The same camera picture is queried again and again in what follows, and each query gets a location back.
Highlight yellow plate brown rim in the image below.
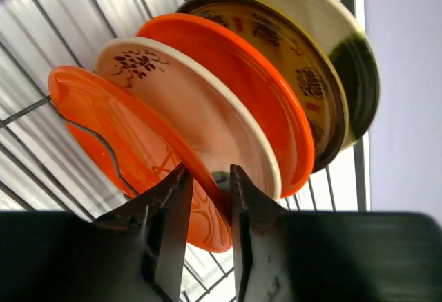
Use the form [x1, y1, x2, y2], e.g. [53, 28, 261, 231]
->
[177, 0, 349, 172]

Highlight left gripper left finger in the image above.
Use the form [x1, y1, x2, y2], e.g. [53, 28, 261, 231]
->
[95, 164, 193, 301]

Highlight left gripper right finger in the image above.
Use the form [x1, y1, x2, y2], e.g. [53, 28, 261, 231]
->
[230, 164, 291, 301]

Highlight orange plate front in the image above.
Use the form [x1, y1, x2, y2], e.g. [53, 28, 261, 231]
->
[48, 66, 232, 252]

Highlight pink floral plate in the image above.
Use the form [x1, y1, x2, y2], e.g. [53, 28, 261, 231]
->
[95, 37, 282, 200]

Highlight metal wire dish rack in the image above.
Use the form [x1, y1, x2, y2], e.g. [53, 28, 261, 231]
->
[1, 0, 379, 301]

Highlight orange plate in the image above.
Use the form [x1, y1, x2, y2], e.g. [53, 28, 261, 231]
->
[137, 13, 314, 198]
[48, 66, 232, 252]

